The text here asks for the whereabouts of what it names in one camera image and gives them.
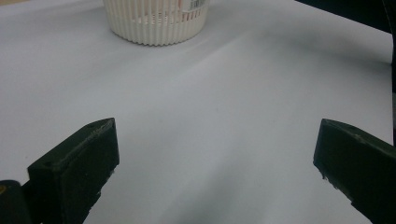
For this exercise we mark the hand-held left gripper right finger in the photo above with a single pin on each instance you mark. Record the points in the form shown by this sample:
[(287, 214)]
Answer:
[(358, 161)]

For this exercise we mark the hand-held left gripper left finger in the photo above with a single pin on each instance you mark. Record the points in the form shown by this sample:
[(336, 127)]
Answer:
[(74, 168)]

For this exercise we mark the white slotted plastic basket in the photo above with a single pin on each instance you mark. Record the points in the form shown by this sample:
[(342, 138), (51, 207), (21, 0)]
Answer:
[(155, 25)]

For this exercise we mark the white table cover sheet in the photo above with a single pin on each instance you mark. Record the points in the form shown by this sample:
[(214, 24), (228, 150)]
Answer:
[(202, 109)]

